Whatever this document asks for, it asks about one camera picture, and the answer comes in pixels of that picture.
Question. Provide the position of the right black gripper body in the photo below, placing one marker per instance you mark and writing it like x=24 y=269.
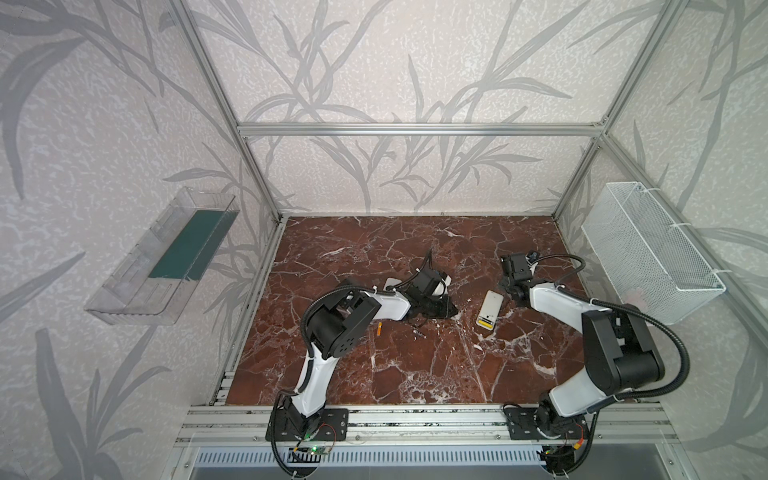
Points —
x=513 y=282

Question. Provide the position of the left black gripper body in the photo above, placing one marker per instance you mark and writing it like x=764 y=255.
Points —
x=437 y=303

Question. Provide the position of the white remote control yellow buttons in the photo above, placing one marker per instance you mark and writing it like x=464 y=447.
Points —
x=491 y=307

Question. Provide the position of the red white remote control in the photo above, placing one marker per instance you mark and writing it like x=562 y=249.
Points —
x=391 y=283

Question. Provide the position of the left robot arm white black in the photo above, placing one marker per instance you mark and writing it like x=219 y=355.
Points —
x=333 y=325

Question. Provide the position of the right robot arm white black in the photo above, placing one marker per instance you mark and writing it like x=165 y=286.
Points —
x=620 y=354

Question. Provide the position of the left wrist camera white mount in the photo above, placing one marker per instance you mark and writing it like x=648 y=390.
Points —
x=443 y=283

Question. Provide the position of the white wire mesh basket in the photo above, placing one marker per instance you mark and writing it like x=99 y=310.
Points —
x=648 y=258

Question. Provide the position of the aluminium frame crossbar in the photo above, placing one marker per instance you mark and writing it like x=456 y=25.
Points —
x=253 y=130

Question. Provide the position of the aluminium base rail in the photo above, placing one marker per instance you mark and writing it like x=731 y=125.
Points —
x=374 y=425

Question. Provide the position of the clear plastic wall bin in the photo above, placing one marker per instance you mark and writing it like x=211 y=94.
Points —
x=155 y=281

